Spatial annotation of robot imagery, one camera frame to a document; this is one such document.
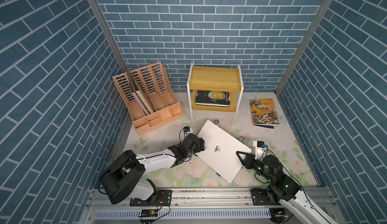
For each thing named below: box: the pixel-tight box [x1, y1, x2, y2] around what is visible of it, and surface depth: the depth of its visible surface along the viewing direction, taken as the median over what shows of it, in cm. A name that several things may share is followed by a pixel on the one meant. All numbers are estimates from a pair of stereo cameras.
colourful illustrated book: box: [249, 98, 280, 129], surface depth 107 cm
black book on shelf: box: [195, 90, 231, 107], surface depth 95 cm
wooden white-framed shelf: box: [186, 62, 244, 126], surface depth 85 cm
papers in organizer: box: [130, 82, 154, 116], surface depth 86 cm
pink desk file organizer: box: [112, 61, 184, 136], surface depth 103 cm
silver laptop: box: [194, 120, 252, 184], surface depth 85 cm
